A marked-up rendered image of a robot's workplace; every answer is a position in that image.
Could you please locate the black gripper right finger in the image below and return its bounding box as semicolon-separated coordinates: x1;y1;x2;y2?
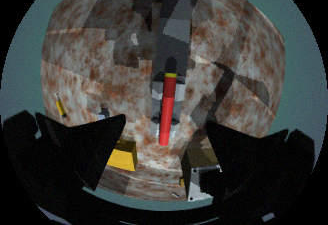
205;121;288;194

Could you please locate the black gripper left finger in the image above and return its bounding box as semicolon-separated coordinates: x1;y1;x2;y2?
35;113;125;191

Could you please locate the red cylindrical rod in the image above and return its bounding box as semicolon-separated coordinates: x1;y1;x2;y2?
159;73;177;146

